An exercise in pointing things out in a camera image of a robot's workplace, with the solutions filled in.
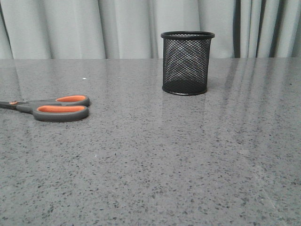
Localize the grey orange handled scissors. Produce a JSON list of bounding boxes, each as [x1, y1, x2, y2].
[[0, 95, 90, 122]]

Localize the black mesh pen bucket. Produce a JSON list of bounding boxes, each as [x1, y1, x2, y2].
[[161, 31, 215, 96]]

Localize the grey pleated curtain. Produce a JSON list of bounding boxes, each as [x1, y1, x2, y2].
[[0, 0, 301, 59]]

